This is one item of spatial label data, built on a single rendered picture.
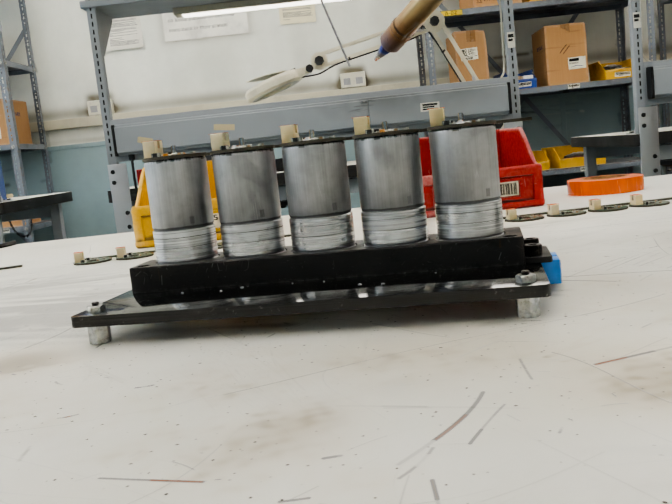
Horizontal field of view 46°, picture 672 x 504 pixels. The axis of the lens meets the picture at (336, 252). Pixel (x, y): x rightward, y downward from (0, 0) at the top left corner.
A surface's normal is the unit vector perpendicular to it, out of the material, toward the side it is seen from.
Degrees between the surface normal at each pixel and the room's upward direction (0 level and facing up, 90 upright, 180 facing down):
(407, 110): 90
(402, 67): 90
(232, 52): 90
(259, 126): 90
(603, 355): 0
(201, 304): 0
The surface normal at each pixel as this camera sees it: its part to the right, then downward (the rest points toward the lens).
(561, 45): -0.07, 0.07
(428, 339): -0.11, -0.99
